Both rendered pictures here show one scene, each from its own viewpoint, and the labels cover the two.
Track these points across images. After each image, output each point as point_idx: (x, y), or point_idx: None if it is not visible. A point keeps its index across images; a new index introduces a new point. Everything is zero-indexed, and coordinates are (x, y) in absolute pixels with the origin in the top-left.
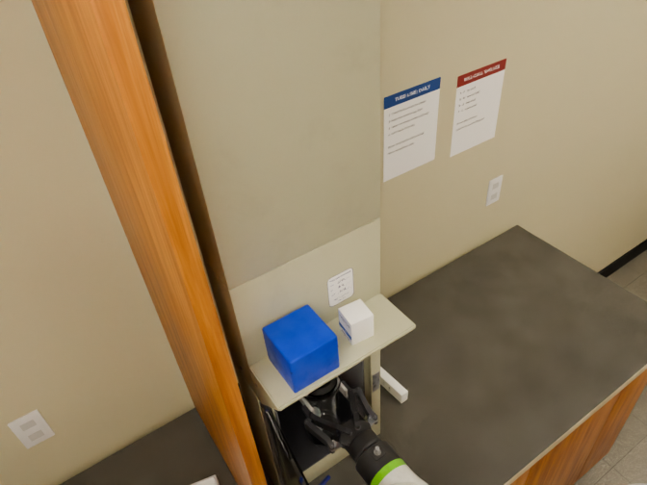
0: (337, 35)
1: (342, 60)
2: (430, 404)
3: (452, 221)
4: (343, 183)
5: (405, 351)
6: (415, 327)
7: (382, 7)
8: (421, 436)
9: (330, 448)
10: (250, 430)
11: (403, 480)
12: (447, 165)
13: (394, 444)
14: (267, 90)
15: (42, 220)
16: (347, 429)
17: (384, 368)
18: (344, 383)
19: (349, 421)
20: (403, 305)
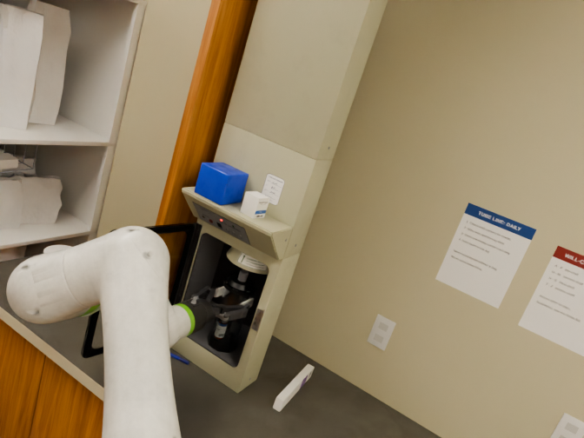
0: (335, 16)
1: (332, 31)
2: (282, 428)
3: (493, 408)
4: (303, 109)
5: (328, 412)
6: (270, 235)
7: (498, 130)
8: (246, 420)
9: (191, 295)
10: (169, 196)
11: (175, 310)
12: (511, 331)
13: (231, 401)
14: (290, 23)
15: None
16: (209, 300)
17: (302, 397)
18: (248, 305)
19: (216, 303)
20: (380, 412)
